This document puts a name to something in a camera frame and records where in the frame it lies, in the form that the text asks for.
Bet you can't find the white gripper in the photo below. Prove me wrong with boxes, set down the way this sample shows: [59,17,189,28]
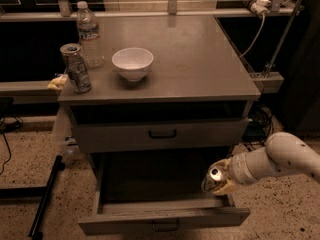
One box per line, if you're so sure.
[209,152,258,196]

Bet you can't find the green white 7up can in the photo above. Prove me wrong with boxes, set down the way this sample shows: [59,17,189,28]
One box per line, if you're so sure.
[201,165,227,193]

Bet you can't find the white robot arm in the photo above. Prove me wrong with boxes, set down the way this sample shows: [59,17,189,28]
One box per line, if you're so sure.
[202,132,320,196]

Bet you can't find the open grey middle drawer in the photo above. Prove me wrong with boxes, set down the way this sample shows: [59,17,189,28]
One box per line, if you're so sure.
[79,148,250,236]

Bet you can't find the grey drawer cabinet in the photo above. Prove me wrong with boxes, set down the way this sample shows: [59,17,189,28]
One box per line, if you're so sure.
[57,14,262,172]

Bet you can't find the grey top drawer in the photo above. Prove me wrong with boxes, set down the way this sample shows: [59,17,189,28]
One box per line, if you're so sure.
[72,118,249,153]

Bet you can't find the silver energy drink can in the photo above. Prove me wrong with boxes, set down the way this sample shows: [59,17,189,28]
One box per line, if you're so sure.
[60,43,91,93]

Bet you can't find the white ceramic bowl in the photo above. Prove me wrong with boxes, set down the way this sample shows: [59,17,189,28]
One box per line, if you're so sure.
[112,47,154,82]

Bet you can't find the black metal stand leg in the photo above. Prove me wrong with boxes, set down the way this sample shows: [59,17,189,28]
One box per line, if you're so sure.
[28,155,65,240]

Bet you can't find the clear plastic water bottle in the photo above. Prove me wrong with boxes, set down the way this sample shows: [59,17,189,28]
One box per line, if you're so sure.
[77,1,104,68]

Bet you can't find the black cable bundle on floor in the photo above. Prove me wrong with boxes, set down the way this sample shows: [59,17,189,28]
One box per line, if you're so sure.
[243,103,275,145]

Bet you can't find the metal rail frame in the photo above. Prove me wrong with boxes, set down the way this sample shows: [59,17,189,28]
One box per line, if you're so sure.
[0,0,311,95]

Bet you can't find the white power plug with cable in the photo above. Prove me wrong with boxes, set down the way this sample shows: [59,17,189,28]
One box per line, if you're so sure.
[241,0,271,57]

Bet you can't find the black cable at left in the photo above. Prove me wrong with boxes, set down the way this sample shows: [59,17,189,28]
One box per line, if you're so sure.
[0,97,23,176]

